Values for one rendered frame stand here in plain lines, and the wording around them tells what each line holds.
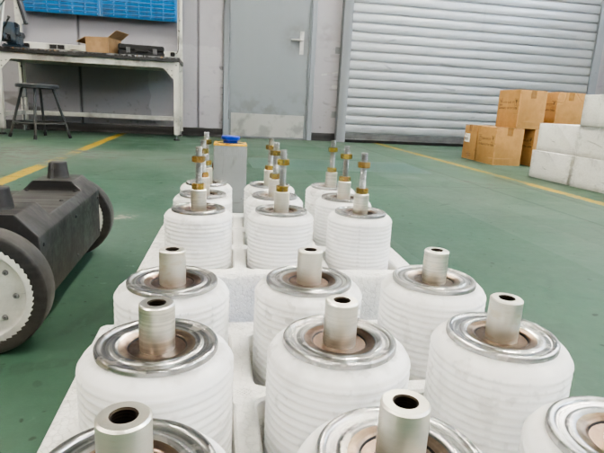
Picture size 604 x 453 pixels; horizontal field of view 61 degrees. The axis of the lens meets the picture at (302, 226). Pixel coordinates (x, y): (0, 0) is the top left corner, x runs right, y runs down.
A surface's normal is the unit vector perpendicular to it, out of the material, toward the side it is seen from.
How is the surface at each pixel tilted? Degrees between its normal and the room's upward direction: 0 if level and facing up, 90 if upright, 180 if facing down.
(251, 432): 0
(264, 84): 90
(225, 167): 90
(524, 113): 90
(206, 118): 90
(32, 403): 0
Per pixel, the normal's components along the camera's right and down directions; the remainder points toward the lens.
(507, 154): 0.15, 0.24
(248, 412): 0.05, -0.97
